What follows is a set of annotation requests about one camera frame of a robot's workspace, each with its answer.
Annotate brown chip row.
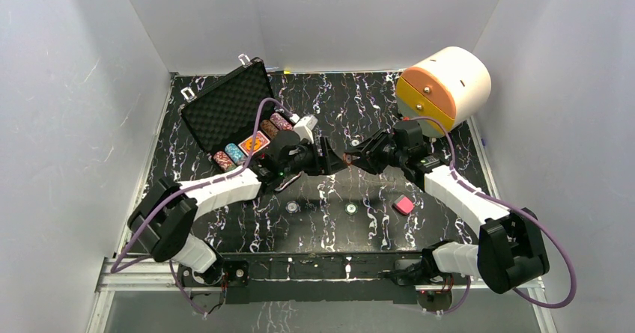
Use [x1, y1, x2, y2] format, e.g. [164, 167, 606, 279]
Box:
[260, 119, 279, 139]

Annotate pink dealer button block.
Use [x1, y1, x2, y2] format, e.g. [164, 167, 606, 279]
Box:
[392, 195, 415, 216]

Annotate red playing card deck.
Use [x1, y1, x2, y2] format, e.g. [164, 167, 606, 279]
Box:
[237, 131, 270, 155]

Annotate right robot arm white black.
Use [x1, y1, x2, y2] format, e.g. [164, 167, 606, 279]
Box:
[344, 120, 550, 294]

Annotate blue white poker chip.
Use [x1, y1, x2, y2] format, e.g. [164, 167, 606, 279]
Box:
[285, 201, 300, 214]

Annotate black poker chip case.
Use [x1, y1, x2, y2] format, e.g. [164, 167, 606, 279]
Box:
[180, 58, 293, 154]

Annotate orange big blind button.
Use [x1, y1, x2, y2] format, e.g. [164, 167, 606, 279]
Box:
[244, 138, 261, 152]

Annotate red green chip row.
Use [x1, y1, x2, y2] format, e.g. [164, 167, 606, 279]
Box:
[212, 151, 237, 172]

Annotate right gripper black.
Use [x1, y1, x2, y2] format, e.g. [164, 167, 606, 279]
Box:
[345, 127, 407, 175]

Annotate blue orange chip row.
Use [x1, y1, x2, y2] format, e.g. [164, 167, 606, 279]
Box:
[225, 143, 246, 166]

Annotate aluminium rail frame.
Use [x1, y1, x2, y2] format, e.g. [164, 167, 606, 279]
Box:
[85, 259, 177, 332]

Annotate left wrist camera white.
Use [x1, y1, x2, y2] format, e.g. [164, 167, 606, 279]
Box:
[290, 114, 318, 144]

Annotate green poker chip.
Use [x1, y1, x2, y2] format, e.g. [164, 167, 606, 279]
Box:
[345, 203, 357, 216]

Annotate purple green chip row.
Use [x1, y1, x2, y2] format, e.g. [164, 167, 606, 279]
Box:
[269, 112, 293, 131]

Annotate round orange yellow drawer cabinet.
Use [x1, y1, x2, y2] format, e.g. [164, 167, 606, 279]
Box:
[395, 46, 492, 138]

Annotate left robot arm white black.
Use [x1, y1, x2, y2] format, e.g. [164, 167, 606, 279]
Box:
[127, 130, 347, 285]

